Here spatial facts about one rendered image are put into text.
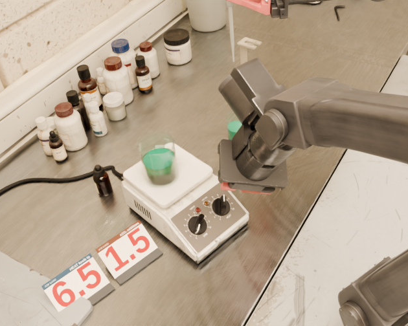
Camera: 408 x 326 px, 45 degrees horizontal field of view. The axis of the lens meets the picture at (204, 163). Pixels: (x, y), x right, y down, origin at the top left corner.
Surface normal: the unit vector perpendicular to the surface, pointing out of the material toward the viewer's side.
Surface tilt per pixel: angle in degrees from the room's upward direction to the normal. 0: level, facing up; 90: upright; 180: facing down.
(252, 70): 31
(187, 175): 0
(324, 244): 0
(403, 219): 0
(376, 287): 77
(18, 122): 90
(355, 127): 87
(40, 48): 90
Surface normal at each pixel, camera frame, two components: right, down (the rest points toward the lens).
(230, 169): 0.27, -0.40
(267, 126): -0.81, 0.44
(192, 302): -0.08, -0.73
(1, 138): 0.85, 0.30
